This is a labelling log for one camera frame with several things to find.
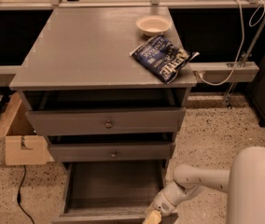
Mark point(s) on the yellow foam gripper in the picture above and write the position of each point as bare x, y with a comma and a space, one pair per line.
162, 204

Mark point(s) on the grey bottom drawer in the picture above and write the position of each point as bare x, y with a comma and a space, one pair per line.
110, 192

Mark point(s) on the grey drawer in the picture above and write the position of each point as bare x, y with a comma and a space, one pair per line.
108, 121
110, 192
112, 152

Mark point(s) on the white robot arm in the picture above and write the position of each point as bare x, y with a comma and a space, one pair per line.
244, 183

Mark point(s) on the grey middle drawer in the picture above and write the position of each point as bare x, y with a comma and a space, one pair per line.
112, 152

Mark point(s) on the grey top drawer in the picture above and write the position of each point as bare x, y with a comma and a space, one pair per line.
108, 121

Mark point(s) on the grey wooden drawer cabinet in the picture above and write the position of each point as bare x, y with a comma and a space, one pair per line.
82, 61

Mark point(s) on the cardboard box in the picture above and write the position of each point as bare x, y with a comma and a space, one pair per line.
22, 145

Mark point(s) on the blue chip bag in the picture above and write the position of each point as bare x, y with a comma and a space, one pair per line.
162, 58

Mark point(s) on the thin metal pole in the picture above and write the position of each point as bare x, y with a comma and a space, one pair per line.
240, 63

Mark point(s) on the white paper bowl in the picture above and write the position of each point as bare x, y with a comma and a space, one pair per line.
153, 25

